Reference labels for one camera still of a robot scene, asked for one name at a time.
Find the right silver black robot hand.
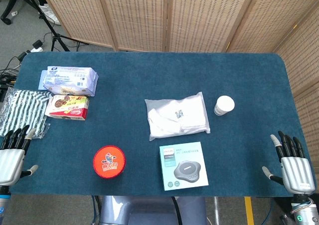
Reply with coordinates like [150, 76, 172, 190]
[261, 130, 316, 195]

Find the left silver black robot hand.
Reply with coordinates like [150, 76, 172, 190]
[0, 125, 39, 186]

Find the white paper cup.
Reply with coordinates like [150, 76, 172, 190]
[213, 95, 235, 116]

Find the striped garment in clear bag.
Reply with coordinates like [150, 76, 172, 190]
[0, 86, 54, 140]

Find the white plastic bag package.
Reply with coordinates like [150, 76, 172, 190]
[144, 91, 211, 142]

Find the red green cookie box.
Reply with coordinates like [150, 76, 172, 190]
[44, 94, 90, 121]

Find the orange lidded food tub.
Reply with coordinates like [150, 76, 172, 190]
[93, 145, 126, 180]

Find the pale blue tissue pack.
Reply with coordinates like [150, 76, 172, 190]
[38, 65, 99, 97]

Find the teal Philips speaker box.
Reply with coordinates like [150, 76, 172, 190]
[159, 142, 209, 192]

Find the black tripod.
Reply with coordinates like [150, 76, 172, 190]
[17, 0, 89, 52]

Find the blue table mat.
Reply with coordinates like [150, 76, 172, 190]
[9, 51, 312, 198]

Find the grey robot torso base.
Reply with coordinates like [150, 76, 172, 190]
[99, 196, 207, 225]

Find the black office chair base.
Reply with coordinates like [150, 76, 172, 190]
[0, 0, 28, 25]

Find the white shoe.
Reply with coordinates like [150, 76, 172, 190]
[38, 3, 62, 25]

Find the wicker folding screen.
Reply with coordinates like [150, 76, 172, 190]
[37, 0, 319, 183]

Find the black cable bundle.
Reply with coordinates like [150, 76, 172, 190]
[0, 56, 25, 90]

